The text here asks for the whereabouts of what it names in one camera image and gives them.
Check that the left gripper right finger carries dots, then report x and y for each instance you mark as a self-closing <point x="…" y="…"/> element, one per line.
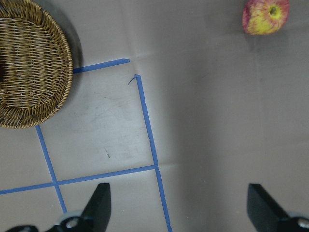
<point x="267" y="215"/>

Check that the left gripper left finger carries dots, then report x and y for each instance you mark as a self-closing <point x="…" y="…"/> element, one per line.
<point x="94" y="218"/>

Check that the red apple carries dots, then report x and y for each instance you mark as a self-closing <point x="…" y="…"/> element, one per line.
<point x="264" y="17"/>

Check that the wicker basket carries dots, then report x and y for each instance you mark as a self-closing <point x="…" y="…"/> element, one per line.
<point x="36" y="66"/>

